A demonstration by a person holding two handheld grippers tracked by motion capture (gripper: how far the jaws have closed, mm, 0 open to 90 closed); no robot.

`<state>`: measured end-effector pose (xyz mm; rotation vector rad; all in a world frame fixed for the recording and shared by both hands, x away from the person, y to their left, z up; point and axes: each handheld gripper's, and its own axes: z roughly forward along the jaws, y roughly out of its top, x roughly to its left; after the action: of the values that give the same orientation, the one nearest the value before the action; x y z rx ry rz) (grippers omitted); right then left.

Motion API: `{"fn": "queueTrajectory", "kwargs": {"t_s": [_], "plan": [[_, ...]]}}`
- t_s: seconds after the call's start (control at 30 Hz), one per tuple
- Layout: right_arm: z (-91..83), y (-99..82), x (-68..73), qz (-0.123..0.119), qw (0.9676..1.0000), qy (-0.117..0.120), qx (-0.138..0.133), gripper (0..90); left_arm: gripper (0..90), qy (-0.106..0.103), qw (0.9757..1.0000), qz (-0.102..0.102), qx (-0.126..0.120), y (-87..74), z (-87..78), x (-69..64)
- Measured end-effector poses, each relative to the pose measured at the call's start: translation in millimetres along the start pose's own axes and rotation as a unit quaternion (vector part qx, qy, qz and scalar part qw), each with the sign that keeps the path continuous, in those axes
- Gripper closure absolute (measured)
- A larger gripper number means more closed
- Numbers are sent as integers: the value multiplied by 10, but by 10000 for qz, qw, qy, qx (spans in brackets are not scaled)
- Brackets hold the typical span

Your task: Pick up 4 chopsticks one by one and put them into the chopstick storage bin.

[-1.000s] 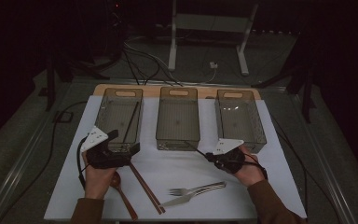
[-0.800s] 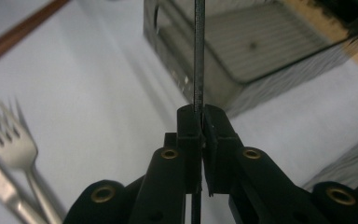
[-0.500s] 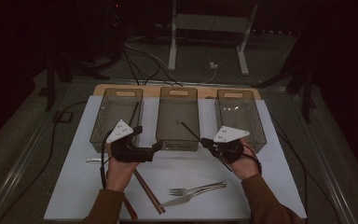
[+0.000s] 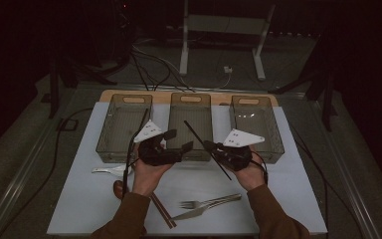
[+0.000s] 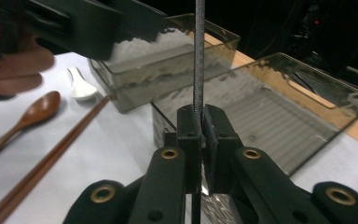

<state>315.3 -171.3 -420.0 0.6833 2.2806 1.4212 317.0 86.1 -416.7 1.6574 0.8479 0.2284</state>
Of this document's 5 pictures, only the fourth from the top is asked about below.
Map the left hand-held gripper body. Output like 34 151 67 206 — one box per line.
132 119 184 167

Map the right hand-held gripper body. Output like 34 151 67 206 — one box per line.
211 127 266 172

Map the clear plastic storage bin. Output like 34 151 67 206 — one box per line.
165 92 215 162
229 95 286 164
95 93 154 164

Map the white ceramic spoon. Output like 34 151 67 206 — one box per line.
91 164 134 177

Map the brown wooden spoon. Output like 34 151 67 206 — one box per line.
112 179 128 201

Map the person's right hand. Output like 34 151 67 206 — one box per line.
232 146 269 192

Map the white table mat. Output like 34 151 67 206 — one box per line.
46 101 328 237

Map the metal fork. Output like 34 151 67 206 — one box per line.
179 193 242 211

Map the white metal stand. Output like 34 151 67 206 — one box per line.
178 0 277 82

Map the black stand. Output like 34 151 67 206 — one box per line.
48 56 118 120
268 59 338 132

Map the right hand-held gripper cable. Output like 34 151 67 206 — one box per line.
251 149 270 186

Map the hand-held gripper cable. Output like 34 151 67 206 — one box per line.
251 149 270 186
121 132 138 200

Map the left hand-held gripper cable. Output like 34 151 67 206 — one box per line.
121 132 138 200

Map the black cable bundle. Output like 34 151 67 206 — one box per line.
130 44 197 94

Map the black floor cable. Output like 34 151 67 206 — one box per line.
287 122 329 233
0 107 95 238

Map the grey metal rail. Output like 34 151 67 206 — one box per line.
0 83 93 239
309 98 381 239

